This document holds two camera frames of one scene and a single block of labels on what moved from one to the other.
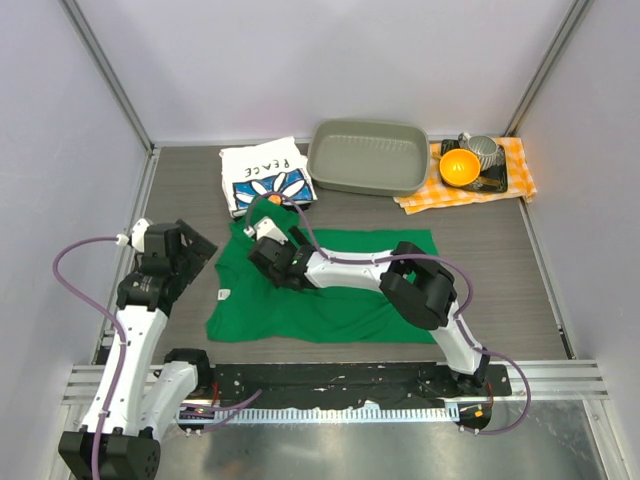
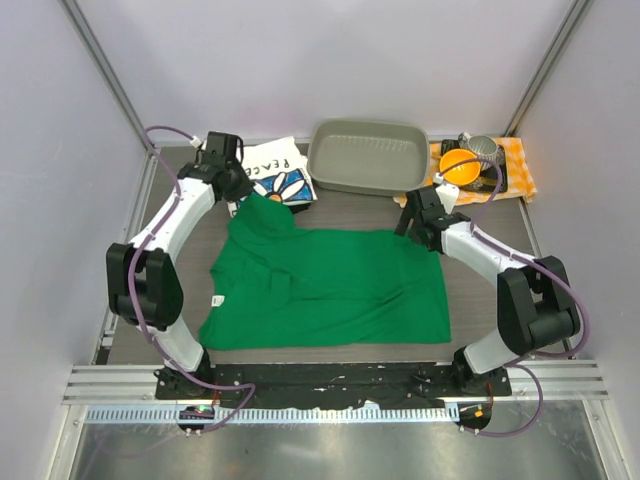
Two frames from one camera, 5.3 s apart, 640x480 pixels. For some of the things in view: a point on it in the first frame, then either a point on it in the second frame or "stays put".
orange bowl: (459, 167) stays put
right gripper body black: (289, 246) -> (414, 231)
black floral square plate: (492, 180) stays put
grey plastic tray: (369, 156) stays put
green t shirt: (247, 304) stays put
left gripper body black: (173, 269) -> (241, 184)
